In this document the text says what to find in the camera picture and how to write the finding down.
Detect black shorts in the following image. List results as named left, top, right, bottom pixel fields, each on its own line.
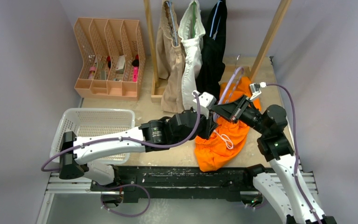
left=196, top=0, right=227, bottom=101

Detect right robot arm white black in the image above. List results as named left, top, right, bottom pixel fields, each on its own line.
left=210, top=95, right=336, bottom=224

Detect white plastic perforated basket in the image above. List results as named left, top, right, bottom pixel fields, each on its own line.
left=50, top=108, right=135, bottom=156

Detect white small box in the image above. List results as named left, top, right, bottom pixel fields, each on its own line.
left=115, top=55, right=125, bottom=74

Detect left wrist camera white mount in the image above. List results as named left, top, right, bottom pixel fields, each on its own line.
left=192, top=90, right=216, bottom=119

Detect light blue hanger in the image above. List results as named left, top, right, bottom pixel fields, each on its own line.
left=209, top=0, right=222, bottom=40

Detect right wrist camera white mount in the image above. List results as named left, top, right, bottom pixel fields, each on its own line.
left=249, top=82, right=267, bottom=101

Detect pink marker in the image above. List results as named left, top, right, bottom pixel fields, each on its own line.
left=132, top=66, right=139, bottom=82

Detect green hanger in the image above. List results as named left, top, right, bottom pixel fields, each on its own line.
left=190, top=1, right=197, bottom=38

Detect white shorts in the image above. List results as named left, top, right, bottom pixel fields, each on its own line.
left=178, top=0, right=206, bottom=110

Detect orange shorts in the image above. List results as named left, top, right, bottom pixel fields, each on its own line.
left=194, top=77, right=251, bottom=172

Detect beige shorts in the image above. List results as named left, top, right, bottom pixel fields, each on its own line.
left=156, top=0, right=185, bottom=113

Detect lilac plastic hanger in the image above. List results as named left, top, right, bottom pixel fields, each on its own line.
left=218, top=54, right=245, bottom=105

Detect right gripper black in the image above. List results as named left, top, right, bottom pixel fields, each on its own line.
left=211, top=94, right=269, bottom=135

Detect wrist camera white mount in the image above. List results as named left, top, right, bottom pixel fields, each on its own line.
left=249, top=82, right=267, bottom=101
left=192, top=90, right=216, bottom=119

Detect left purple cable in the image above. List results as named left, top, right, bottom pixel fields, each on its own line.
left=41, top=92, right=202, bottom=173

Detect peach plastic file organizer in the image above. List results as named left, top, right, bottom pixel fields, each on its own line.
left=74, top=17, right=146, bottom=101

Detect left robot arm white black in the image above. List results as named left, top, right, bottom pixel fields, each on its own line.
left=59, top=109, right=218, bottom=191

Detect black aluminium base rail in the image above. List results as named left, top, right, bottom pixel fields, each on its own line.
left=44, top=165, right=318, bottom=205

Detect purple cable loop under rail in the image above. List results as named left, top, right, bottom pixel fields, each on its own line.
left=100, top=184, right=151, bottom=218

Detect wooden clothes rack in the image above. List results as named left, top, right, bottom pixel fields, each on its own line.
left=143, top=0, right=293, bottom=103

